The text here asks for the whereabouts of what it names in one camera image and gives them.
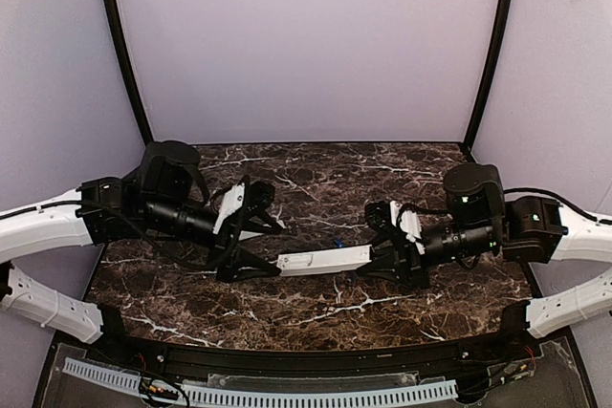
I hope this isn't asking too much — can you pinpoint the white remote control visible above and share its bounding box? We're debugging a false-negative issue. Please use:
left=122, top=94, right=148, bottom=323
left=276, top=245, right=372, bottom=277

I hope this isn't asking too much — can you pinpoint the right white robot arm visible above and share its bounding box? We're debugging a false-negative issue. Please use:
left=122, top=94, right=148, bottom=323
left=357, top=162, right=611, bottom=288

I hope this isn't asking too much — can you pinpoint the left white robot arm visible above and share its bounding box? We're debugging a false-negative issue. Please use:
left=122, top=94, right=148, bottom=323
left=1, top=140, right=283, bottom=345

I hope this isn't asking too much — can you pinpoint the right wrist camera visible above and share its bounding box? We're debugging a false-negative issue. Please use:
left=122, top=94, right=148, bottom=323
left=364, top=201, right=426, bottom=255

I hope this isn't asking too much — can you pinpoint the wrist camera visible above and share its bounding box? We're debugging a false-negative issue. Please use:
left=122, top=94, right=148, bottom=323
left=208, top=183, right=285, bottom=241
left=364, top=201, right=426, bottom=255

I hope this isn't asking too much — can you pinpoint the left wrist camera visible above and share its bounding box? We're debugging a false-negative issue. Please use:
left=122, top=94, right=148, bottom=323
left=208, top=183, right=285, bottom=241

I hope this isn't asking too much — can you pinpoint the black front rail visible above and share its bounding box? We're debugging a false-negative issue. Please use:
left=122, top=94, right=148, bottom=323
left=103, top=333, right=542, bottom=380

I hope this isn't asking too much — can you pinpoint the right grey cable duct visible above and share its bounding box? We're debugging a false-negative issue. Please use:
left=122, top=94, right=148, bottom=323
left=183, top=380, right=458, bottom=408

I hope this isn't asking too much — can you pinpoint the grey cable duct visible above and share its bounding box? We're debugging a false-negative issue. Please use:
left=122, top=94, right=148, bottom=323
left=183, top=380, right=458, bottom=408
left=61, top=357, right=192, bottom=404

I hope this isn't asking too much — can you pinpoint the left grey cable duct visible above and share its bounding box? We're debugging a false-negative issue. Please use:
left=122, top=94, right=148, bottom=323
left=61, top=357, right=192, bottom=404

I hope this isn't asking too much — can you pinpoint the left black frame post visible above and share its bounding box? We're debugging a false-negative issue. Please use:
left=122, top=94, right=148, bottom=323
left=102, top=0, right=154, bottom=145

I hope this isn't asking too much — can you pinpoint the black frame post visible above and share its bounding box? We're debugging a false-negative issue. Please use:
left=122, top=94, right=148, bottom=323
left=463, top=0, right=512, bottom=152
left=102, top=0, right=154, bottom=145

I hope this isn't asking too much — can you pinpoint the right black frame post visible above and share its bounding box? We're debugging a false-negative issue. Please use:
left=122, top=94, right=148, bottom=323
left=463, top=0, right=512, bottom=152

